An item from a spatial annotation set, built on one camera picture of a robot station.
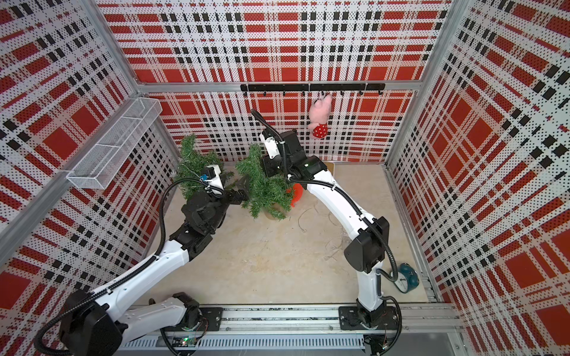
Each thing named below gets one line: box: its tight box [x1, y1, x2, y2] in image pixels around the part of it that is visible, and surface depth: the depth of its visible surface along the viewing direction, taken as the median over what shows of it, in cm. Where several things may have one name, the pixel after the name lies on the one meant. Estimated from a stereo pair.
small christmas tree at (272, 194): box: [236, 143, 294, 220], surface depth 82 cm
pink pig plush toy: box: [308, 94, 333, 140], surface depth 96 cm
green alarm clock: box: [390, 262, 421, 294], surface depth 78 cm
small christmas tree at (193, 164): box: [175, 134, 234, 199], surface depth 82 cm
